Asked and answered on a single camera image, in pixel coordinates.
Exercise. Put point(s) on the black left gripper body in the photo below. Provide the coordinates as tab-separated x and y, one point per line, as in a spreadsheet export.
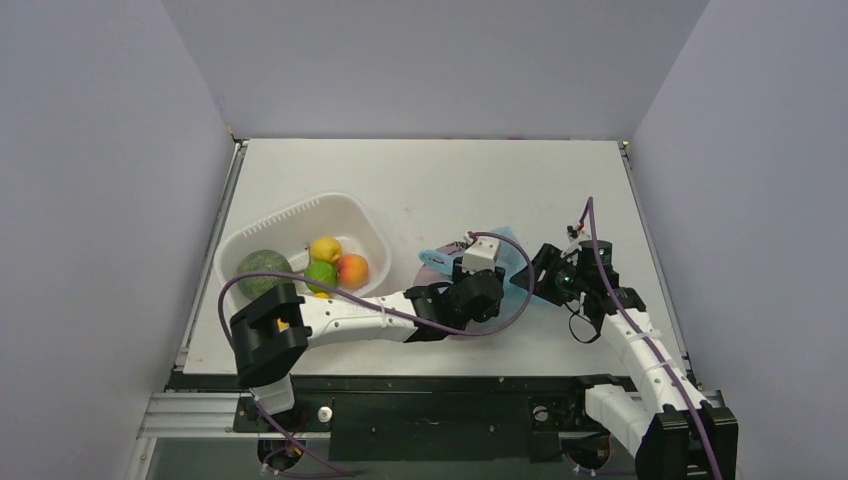
460	275

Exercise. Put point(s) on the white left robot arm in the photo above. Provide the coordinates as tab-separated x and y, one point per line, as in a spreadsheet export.
273	331

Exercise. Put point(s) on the left aluminium table rail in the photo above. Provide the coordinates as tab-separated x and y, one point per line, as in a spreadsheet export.
222	209

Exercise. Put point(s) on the orange fake peach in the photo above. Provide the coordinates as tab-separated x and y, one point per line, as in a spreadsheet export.
352	271

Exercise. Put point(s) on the aluminium table edge rail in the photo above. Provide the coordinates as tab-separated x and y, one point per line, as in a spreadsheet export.
628	166

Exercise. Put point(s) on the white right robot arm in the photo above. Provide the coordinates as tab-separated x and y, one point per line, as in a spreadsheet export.
672	430

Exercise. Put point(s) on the green fake lime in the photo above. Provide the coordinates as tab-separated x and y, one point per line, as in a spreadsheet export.
323	272

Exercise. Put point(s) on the white plastic basket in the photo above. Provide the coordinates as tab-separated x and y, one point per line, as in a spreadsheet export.
290	230

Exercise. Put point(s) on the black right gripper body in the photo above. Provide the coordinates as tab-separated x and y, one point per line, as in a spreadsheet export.
542	268

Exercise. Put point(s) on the light blue printed plastic bag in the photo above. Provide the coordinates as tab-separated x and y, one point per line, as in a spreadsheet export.
437	266

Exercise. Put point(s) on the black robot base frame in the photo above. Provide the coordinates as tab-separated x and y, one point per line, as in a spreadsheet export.
408	418

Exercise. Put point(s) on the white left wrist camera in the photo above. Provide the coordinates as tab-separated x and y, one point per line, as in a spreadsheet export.
480	255

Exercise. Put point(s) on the yellow fake lemon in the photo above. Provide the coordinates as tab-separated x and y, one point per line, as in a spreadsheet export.
326	249

